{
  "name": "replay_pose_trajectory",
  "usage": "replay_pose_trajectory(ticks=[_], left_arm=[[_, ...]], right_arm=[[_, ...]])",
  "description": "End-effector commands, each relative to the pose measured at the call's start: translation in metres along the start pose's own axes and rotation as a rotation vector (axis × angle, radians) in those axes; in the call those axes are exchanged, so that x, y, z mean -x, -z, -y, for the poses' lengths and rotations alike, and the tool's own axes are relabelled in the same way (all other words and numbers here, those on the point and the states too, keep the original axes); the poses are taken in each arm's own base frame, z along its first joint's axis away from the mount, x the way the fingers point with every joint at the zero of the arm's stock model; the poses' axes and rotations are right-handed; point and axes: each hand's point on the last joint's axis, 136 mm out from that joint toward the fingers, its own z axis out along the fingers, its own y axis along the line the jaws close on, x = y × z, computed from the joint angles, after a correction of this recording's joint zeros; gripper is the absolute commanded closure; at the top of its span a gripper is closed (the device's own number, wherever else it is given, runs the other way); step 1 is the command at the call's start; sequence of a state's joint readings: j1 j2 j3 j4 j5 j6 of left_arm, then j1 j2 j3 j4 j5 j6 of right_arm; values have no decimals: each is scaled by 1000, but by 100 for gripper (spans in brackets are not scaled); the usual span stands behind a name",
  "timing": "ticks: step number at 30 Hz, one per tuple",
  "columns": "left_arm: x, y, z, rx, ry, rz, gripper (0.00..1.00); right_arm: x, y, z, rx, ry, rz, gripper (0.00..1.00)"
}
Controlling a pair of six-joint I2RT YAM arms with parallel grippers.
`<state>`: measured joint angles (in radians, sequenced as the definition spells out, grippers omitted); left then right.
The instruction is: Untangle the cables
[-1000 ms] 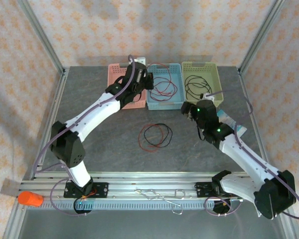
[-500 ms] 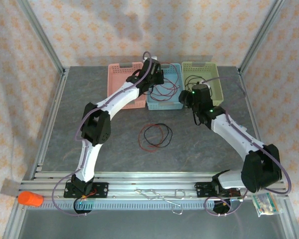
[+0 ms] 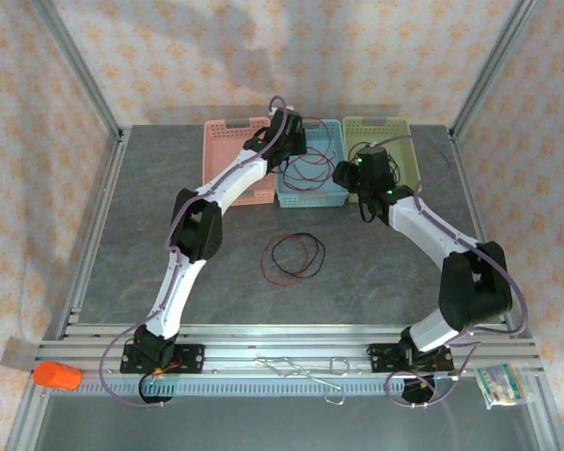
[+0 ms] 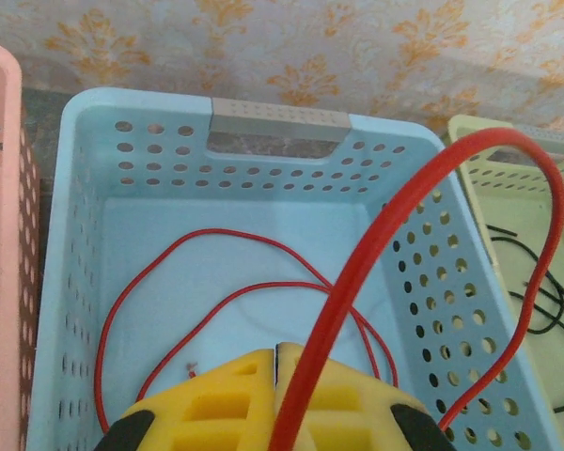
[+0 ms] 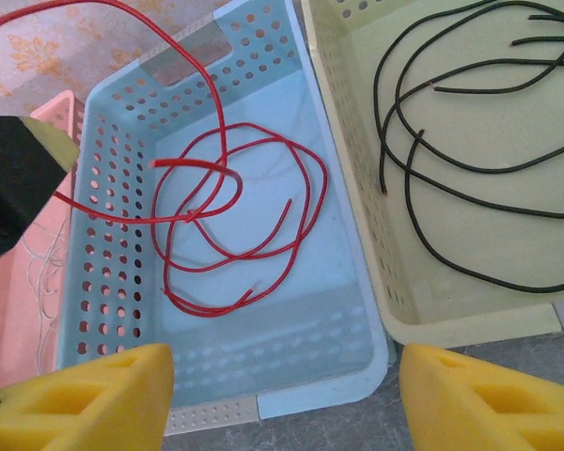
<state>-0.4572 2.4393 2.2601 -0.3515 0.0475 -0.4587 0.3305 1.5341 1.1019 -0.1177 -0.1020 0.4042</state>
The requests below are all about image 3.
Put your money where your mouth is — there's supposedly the thin red cable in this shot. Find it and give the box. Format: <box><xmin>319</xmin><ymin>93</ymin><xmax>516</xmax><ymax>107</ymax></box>
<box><xmin>261</xmin><ymin>233</ymin><xmax>314</xmax><ymax>288</ymax></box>

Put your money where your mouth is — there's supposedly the aluminium mounting rail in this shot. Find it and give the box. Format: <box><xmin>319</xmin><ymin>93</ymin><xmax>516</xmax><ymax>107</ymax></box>
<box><xmin>37</xmin><ymin>323</ymin><xmax>544</xmax><ymax>377</ymax></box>

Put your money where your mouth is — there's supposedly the aluminium frame post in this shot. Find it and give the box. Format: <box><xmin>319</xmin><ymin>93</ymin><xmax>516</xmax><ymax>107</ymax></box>
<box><xmin>30</xmin><ymin>0</ymin><xmax>126</xmax><ymax>142</ymax></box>
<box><xmin>448</xmin><ymin>0</ymin><xmax>541</xmax><ymax>142</ymax></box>

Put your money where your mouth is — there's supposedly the pink plastic basket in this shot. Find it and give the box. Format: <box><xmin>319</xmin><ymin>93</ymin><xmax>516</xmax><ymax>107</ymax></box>
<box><xmin>201</xmin><ymin>116</ymin><xmax>277</xmax><ymax>209</ymax></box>

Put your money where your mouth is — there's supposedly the metal wire loop clip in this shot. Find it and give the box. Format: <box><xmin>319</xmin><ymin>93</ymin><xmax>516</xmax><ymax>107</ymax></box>
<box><xmin>327</xmin><ymin>356</ymin><xmax>362</xmax><ymax>376</ymax></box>

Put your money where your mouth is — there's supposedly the grey slotted cable duct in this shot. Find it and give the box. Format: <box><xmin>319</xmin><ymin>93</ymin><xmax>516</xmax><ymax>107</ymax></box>
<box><xmin>74</xmin><ymin>375</ymin><xmax>457</xmax><ymax>398</ymax></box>

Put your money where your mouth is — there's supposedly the bent metal wire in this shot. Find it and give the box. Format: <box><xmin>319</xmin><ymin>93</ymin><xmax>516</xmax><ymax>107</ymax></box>
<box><xmin>255</xmin><ymin>356</ymin><xmax>306</xmax><ymax>378</ymax></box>

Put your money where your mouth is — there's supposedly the aluminium side rail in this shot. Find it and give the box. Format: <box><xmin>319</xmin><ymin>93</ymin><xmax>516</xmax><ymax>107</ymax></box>
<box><xmin>4</xmin><ymin>129</ymin><xmax>133</xmax><ymax>451</ymax></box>
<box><xmin>448</xmin><ymin>129</ymin><xmax>564</xmax><ymax>451</ymax></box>

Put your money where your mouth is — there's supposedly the green plastic basket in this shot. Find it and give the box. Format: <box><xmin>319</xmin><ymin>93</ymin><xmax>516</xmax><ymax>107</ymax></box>
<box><xmin>341</xmin><ymin>116</ymin><xmax>424</xmax><ymax>205</ymax></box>

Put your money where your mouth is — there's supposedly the long metal wire hook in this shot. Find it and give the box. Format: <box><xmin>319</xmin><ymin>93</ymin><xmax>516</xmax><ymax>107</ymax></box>
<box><xmin>305</xmin><ymin>370</ymin><xmax>347</xmax><ymax>405</ymax></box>

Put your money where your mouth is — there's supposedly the small packet at rail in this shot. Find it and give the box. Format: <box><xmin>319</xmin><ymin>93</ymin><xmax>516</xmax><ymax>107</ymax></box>
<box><xmin>474</xmin><ymin>364</ymin><xmax>535</xmax><ymax>410</ymax></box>

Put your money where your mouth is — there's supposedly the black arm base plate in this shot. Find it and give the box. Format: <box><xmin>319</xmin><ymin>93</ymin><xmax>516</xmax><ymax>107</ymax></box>
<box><xmin>120</xmin><ymin>344</ymin><xmax>206</xmax><ymax>376</ymax></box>
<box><xmin>366</xmin><ymin>344</ymin><xmax>455</xmax><ymax>375</ymax></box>

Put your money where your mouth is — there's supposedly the orange plastic cylinder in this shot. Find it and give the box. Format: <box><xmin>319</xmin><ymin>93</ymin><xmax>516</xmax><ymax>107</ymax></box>
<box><xmin>32</xmin><ymin>360</ymin><xmax>84</xmax><ymax>391</ymax></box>

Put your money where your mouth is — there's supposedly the red and black cable bundle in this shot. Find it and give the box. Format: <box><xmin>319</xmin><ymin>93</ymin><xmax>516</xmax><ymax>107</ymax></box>
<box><xmin>281</xmin><ymin>118</ymin><xmax>338</xmax><ymax>192</ymax></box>

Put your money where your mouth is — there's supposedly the blue plastic basket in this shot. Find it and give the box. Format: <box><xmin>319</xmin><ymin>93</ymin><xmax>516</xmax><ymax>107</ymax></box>
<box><xmin>274</xmin><ymin>118</ymin><xmax>352</xmax><ymax>210</ymax></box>

